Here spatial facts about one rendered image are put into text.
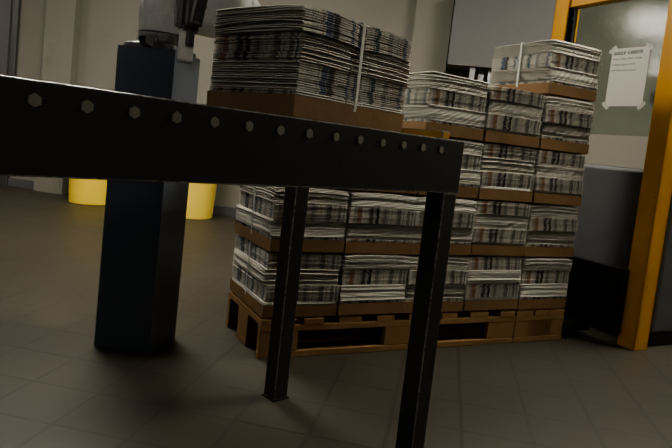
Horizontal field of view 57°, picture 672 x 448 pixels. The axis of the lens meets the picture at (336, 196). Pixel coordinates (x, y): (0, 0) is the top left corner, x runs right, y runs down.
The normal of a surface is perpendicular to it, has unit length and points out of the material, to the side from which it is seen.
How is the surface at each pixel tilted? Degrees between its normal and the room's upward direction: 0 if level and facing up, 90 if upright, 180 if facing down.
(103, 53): 90
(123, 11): 90
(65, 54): 90
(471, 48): 90
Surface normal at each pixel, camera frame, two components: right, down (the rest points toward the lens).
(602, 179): -0.89, -0.06
